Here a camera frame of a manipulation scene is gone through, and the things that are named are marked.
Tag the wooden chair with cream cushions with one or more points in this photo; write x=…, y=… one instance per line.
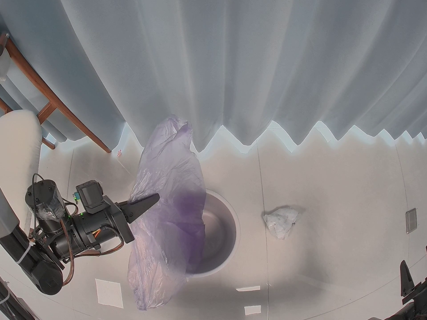
x=20, y=145

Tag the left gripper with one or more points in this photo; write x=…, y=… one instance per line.
x=100, y=228

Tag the white trash bin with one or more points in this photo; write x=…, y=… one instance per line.
x=220, y=232

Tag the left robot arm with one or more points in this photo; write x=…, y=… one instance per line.
x=43, y=205

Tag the purple plastic bag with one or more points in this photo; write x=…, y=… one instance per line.
x=166, y=178

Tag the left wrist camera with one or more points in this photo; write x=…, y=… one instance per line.
x=91, y=195

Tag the crumpled white paper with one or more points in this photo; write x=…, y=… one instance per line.
x=282, y=222

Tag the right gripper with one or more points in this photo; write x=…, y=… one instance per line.
x=418, y=307

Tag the pale blue curtain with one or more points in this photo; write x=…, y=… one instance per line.
x=233, y=62

